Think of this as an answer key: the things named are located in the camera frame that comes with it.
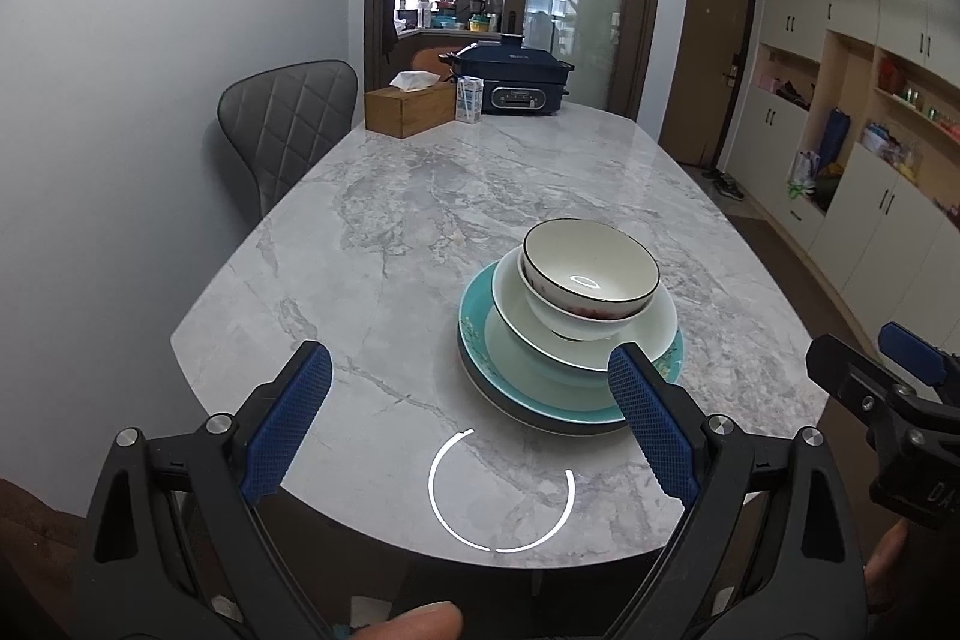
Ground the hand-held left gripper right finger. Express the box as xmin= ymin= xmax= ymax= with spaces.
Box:
xmin=606 ymin=342 xmax=871 ymax=640

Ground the dark green bag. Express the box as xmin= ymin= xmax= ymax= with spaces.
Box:
xmin=814 ymin=164 xmax=848 ymax=214

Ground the cream wall cabinet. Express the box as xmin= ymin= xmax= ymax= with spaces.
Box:
xmin=739 ymin=0 xmax=960 ymax=326

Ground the person's left hand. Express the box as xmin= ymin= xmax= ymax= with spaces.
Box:
xmin=351 ymin=601 xmax=464 ymax=640

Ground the grey rimmed plate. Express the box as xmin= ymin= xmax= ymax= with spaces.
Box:
xmin=456 ymin=325 xmax=638 ymax=437

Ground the dark sneakers pair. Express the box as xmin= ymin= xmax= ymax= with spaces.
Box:
xmin=701 ymin=167 xmax=747 ymax=200

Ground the grey quilted chair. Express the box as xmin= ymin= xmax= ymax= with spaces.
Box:
xmin=217 ymin=59 xmax=359 ymax=221

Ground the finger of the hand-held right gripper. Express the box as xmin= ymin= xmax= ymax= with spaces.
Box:
xmin=806 ymin=332 xmax=923 ymax=453
xmin=877 ymin=321 xmax=960 ymax=401

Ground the wooden entrance door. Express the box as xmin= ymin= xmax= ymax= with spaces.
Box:
xmin=660 ymin=0 xmax=758 ymax=169

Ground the person's right hand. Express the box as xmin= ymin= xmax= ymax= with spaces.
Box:
xmin=862 ymin=520 xmax=912 ymax=615

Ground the large white bowl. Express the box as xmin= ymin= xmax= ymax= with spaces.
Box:
xmin=491 ymin=242 xmax=677 ymax=372

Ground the wooden tissue box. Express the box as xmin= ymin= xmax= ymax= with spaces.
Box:
xmin=364 ymin=83 xmax=457 ymax=140

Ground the teal floral deep plate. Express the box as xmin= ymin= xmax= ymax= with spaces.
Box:
xmin=469 ymin=280 xmax=680 ymax=420

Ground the navy electric cooker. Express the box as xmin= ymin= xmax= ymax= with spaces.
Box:
xmin=439 ymin=34 xmax=577 ymax=118

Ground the brown chair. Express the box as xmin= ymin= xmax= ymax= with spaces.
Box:
xmin=411 ymin=47 xmax=460 ymax=85

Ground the white milk carton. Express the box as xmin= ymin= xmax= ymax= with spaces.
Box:
xmin=455 ymin=76 xmax=485 ymax=125

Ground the blue bag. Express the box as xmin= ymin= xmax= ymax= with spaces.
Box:
xmin=825 ymin=107 xmax=852 ymax=169

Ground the white shopping bag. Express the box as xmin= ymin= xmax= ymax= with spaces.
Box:
xmin=787 ymin=149 xmax=822 ymax=199

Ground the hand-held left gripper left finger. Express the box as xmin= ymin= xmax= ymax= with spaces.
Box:
xmin=75 ymin=340 xmax=335 ymax=640

